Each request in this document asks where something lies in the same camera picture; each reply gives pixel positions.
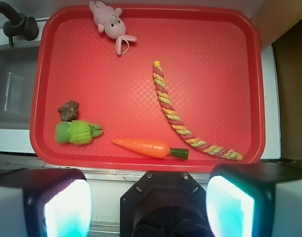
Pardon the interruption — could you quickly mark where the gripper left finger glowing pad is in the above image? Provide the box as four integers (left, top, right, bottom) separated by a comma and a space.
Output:
0, 168, 92, 237

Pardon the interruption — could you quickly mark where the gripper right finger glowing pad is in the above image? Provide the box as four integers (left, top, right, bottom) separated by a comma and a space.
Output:
206, 162, 302, 237

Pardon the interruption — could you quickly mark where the brown rock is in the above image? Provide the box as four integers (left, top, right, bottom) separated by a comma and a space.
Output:
57, 100, 79, 121

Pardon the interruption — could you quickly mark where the green plush turtle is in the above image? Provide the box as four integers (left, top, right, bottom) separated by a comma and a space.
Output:
55, 120, 103, 146

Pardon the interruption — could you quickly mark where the black mounting block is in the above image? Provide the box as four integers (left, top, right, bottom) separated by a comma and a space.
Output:
120, 172, 214, 237

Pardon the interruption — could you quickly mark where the orange plastic carrot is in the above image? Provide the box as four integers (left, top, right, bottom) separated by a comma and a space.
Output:
112, 138, 189, 160

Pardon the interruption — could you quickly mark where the grey sink basin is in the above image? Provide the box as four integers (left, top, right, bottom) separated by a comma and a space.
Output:
0, 41, 40, 129

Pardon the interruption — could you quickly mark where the red plastic tray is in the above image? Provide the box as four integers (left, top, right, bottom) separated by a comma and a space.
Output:
30, 5, 265, 172

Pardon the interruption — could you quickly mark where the brown cardboard panel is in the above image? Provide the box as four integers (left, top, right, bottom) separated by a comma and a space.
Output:
272, 19, 302, 160

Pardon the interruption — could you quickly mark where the grey faucet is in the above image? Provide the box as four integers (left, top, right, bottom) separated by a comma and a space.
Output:
0, 1, 39, 47

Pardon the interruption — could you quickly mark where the pink plush bunny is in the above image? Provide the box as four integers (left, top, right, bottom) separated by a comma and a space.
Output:
88, 1, 137, 56

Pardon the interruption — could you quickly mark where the multicolour twisted rope toy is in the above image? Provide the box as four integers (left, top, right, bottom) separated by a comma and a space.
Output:
153, 60, 243, 161

